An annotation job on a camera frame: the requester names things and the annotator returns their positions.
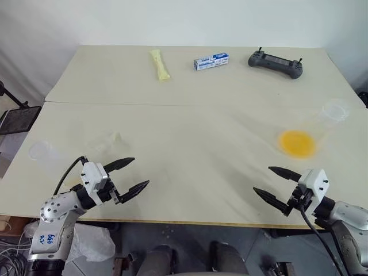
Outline blue and white box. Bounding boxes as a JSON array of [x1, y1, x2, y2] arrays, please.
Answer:
[[193, 52, 231, 73]]

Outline tangled white cables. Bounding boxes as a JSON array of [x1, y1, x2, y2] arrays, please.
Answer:
[[0, 227, 32, 276]]

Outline clear plastic bag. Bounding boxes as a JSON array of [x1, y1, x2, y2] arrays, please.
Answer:
[[67, 223, 116, 263]]

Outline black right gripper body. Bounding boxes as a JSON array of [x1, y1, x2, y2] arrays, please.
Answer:
[[285, 184, 314, 213]]

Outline pale yellow snack packet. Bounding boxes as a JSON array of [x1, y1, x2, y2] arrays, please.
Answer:
[[148, 49, 171, 82]]

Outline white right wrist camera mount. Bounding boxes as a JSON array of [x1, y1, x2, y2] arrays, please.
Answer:
[[297, 168, 329, 214]]

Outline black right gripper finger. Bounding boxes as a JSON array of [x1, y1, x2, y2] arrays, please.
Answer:
[[252, 186, 289, 217], [267, 166, 302, 183]]

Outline dark rounded shape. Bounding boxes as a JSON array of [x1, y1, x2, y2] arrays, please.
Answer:
[[145, 244, 177, 276], [209, 240, 250, 276]]

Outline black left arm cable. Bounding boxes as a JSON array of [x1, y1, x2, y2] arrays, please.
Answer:
[[52, 155, 89, 200]]

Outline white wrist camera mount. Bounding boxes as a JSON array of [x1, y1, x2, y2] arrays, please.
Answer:
[[297, 168, 329, 214], [80, 162, 109, 206]]

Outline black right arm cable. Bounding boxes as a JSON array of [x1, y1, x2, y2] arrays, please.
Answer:
[[296, 201, 346, 276]]

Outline clear plastic cup left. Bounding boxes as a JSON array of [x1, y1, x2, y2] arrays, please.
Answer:
[[28, 139, 76, 177]]

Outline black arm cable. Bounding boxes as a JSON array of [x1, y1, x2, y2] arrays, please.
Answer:
[[296, 201, 346, 276], [52, 155, 89, 200]]

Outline crumpled clear plastic wrap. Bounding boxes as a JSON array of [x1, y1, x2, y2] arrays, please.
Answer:
[[85, 129, 129, 154]]

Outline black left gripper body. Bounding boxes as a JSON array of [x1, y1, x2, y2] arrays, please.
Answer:
[[97, 174, 121, 205]]

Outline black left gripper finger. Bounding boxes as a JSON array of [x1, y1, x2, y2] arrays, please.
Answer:
[[116, 179, 151, 205], [103, 156, 136, 174]]

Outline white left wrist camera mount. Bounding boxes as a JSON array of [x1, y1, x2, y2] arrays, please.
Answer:
[[80, 162, 109, 206]]

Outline clear cup with orange juice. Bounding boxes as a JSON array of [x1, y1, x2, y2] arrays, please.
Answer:
[[277, 98, 353, 160]]

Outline black flat screen panel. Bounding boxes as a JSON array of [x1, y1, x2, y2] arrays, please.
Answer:
[[0, 105, 43, 136]]

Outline dark grey remote controller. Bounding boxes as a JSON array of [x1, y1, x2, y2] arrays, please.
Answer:
[[247, 47, 304, 80]]

